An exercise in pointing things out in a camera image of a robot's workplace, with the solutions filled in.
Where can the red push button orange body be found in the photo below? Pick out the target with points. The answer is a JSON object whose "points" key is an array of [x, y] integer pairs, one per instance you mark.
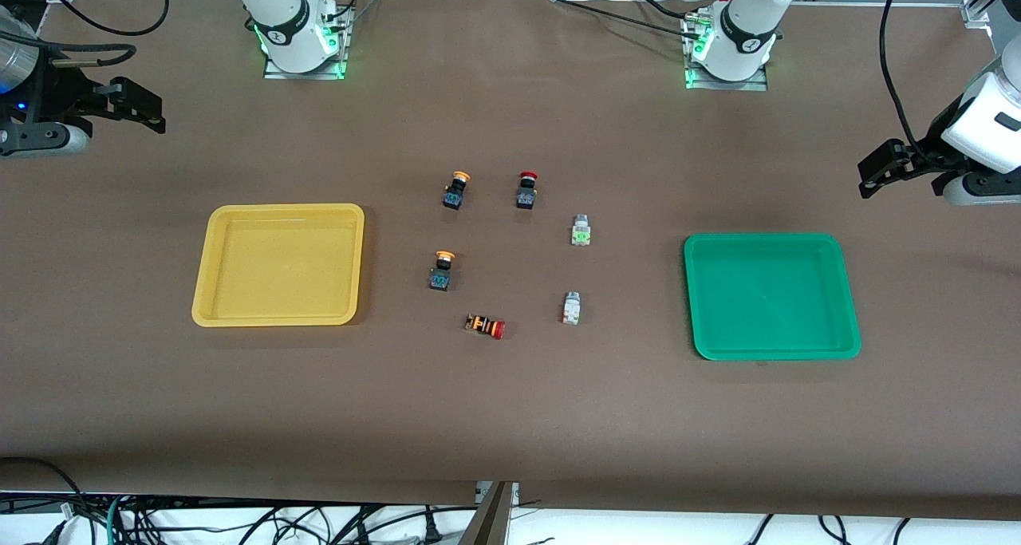
{"points": [[486, 325]]}

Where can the brown table cover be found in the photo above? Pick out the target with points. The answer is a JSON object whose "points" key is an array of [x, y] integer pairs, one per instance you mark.
{"points": [[510, 417]]}

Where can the yellow push button black body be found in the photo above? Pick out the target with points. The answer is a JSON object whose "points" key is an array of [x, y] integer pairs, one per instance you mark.
{"points": [[455, 198], [439, 278]]}

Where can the yellow plastic tray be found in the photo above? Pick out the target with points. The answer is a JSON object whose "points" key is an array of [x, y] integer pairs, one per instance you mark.
{"points": [[279, 274]]}

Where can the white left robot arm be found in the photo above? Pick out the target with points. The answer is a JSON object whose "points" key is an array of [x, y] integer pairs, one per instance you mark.
{"points": [[750, 18]]}

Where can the grey metal post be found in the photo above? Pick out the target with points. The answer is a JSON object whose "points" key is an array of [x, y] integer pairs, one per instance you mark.
{"points": [[494, 521]]}

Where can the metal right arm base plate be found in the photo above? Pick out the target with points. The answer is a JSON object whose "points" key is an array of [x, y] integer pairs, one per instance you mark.
{"points": [[307, 75]]}

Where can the white orange switch block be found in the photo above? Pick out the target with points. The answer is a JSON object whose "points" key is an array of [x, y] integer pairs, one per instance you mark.
{"points": [[571, 310]]}

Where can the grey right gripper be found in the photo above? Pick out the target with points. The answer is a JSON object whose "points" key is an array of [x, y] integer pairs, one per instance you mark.
{"points": [[57, 92]]}

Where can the red push button black body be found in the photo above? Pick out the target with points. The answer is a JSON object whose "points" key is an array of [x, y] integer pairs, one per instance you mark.
{"points": [[526, 198]]}

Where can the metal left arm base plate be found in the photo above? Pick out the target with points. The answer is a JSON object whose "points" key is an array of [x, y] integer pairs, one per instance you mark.
{"points": [[726, 85]]}

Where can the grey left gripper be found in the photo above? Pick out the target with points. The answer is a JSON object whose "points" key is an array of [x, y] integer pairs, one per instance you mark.
{"points": [[936, 133]]}

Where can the green plastic tray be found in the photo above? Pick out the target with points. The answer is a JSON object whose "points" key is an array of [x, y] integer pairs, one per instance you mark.
{"points": [[770, 302]]}

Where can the silver corner bracket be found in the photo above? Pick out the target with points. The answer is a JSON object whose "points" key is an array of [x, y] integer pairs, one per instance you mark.
{"points": [[975, 14]]}

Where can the green push button white body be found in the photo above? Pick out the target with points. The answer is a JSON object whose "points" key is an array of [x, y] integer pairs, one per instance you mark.
{"points": [[581, 234]]}

